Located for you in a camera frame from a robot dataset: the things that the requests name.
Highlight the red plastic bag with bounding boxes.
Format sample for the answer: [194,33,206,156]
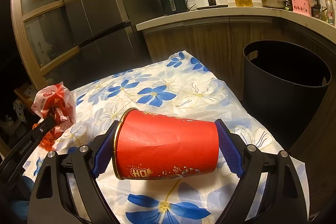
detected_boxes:
[39,127,63,152]

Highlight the red paper cup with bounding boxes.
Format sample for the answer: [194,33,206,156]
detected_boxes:
[112,108,219,180]

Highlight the red white snack wrapper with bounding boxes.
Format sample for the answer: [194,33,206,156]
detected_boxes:
[31,82,76,132]

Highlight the black trash bin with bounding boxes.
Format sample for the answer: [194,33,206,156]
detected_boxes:
[243,40,332,149]

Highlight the floral blue white tablecloth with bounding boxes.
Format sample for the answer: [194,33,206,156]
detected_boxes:
[24,51,308,223]

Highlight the wooden lower cabinets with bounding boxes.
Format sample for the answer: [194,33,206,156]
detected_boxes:
[143,16,335,155]

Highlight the wooden glass door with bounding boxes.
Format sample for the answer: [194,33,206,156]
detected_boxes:
[11,0,80,89]

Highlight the stainless steel bowl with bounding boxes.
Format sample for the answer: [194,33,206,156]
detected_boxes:
[261,0,286,9]

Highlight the pink plastic basket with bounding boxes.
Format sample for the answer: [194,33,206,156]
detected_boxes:
[291,0,311,16]

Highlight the dark grey refrigerator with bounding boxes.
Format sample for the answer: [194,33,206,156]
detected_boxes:
[62,0,163,85]

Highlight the green beer can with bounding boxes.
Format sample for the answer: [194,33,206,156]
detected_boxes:
[325,0,335,25]

